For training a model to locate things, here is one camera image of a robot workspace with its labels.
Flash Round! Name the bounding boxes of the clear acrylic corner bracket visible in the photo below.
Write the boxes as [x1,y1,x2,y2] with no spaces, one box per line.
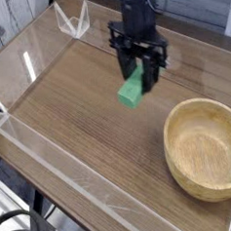
[54,0,90,39]

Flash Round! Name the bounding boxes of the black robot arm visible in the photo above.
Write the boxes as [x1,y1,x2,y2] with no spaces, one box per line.
[108,0,169,93]

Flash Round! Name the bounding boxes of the clear acrylic tray wall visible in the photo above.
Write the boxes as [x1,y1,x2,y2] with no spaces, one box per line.
[0,107,182,231]

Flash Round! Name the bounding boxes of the light wooden bowl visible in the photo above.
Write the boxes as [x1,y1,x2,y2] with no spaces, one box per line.
[163,97,231,203]

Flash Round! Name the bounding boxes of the black cable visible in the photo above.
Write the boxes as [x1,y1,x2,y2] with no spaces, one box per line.
[0,208,44,231]

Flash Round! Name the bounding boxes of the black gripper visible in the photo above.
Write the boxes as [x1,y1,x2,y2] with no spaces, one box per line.
[108,0,168,93]

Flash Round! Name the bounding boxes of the green rectangular block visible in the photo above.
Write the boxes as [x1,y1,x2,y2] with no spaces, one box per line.
[118,65,143,108]

